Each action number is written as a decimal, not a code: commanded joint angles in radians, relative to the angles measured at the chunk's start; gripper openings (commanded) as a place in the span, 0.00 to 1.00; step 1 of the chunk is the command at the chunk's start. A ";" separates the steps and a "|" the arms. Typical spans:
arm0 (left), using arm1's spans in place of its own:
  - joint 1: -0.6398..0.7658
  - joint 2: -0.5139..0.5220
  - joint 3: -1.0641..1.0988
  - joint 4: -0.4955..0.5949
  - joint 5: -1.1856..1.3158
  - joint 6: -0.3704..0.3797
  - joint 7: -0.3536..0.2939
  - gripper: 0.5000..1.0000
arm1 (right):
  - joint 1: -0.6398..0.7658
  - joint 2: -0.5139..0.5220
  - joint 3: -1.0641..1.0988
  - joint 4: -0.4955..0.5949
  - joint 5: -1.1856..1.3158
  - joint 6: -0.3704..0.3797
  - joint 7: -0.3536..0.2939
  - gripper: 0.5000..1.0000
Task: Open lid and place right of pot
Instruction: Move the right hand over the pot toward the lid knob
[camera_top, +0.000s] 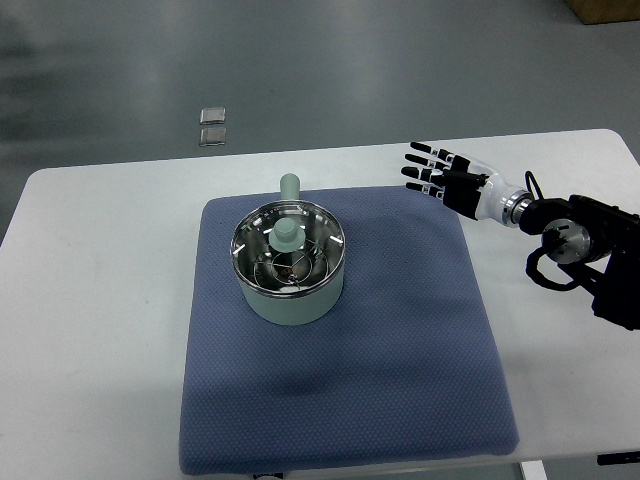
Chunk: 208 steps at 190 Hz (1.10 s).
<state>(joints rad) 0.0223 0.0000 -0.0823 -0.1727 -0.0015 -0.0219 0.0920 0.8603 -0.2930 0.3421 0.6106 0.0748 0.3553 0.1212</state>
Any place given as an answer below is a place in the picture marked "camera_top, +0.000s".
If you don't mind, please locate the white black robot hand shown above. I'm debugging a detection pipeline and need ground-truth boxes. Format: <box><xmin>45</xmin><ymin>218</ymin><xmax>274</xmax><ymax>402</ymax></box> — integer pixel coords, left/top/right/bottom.
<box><xmin>401</xmin><ymin>142</ymin><xmax>533</xmax><ymax>227</ymax></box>

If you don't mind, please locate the glass lid with green knob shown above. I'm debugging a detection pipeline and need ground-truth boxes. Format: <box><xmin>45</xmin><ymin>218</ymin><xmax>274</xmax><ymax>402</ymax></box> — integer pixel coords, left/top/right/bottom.
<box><xmin>230</xmin><ymin>200</ymin><xmax>346</xmax><ymax>298</ymax></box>

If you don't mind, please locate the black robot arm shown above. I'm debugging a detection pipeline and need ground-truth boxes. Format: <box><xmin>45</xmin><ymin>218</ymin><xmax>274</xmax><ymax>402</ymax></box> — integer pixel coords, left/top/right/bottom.
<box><xmin>512</xmin><ymin>195</ymin><xmax>639</xmax><ymax>331</ymax></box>

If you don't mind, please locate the green pot with steel interior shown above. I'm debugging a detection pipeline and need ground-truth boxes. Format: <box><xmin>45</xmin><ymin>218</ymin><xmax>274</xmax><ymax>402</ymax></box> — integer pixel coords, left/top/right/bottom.
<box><xmin>234</xmin><ymin>173</ymin><xmax>344</xmax><ymax>326</ymax></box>

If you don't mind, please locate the blue quilted mat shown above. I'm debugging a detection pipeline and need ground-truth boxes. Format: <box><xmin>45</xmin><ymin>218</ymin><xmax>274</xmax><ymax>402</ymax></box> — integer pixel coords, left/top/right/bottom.
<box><xmin>179</xmin><ymin>186</ymin><xmax>519</xmax><ymax>475</ymax></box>

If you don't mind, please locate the brown cardboard box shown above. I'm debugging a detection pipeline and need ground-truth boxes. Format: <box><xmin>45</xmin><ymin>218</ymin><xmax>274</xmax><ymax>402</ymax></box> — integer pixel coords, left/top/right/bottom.
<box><xmin>565</xmin><ymin>0</ymin><xmax>640</xmax><ymax>25</ymax></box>

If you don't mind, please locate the lower metal floor plate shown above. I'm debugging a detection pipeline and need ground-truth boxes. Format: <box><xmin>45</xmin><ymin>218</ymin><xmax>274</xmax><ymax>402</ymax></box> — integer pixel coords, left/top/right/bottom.
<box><xmin>199</xmin><ymin>127</ymin><xmax>227</xmax><ymax>147</ymax></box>

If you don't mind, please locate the metal floor plate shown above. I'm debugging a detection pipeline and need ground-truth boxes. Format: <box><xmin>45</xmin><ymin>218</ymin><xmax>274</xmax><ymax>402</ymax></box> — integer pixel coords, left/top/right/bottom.
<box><xmin>199</xmin><ymin>106</ymin><xmax>226</xmax><ymax>125</ymax></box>
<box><xmin>199</xmin><ymin>127</ymin><xmax>227</xmax><ymax>147</ymax></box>

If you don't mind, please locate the upper metal floor plate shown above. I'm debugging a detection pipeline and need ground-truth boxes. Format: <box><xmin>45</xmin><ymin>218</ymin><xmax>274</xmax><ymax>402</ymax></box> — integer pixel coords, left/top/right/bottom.
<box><xmin>199</xmin><ymin>106</ymin><xmax>226</xmax><ymax>125</ymax></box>

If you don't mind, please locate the black table control panel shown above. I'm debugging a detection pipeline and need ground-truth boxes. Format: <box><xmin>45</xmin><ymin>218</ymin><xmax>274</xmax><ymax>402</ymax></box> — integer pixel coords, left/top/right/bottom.
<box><xmin>597</xmin><ymin>451</ymin><xmax>640</xmax><ymax>466</ymax></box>

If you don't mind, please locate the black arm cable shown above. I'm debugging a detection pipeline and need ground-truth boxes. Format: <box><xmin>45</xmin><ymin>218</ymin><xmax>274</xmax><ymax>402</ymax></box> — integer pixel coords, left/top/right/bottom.
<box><xmin>523</xmin><ymin>170</ymin><xmax>581</xmax><ymax>291</ymax></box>

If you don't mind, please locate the steel wire steamer rack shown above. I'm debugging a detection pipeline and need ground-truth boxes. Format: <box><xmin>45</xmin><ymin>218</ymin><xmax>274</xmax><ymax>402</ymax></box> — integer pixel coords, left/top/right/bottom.
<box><xmin>250</xmin><ymin>241</ymin><xmax>329</xmax><ymax>294</ymax></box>

